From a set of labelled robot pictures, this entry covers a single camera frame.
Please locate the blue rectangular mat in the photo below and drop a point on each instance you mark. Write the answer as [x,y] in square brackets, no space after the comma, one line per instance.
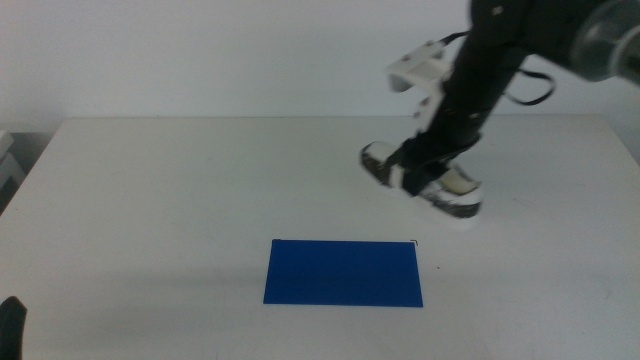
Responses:
[342,272]

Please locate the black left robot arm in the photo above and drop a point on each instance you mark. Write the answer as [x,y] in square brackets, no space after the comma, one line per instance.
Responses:
[11,330]

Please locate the white shelf unit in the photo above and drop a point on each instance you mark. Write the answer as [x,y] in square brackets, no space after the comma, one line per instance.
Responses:
[5,167]

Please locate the black and white shoe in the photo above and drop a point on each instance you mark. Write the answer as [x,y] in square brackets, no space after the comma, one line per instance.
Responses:
[457,197]

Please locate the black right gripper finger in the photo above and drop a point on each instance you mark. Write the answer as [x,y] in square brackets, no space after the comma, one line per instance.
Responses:
[424,179]
[406,149]

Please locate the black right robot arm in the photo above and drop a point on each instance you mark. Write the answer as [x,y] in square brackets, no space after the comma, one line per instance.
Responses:
[545,25]

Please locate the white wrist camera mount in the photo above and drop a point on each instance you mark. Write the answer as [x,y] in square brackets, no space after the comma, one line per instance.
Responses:
[419,67]

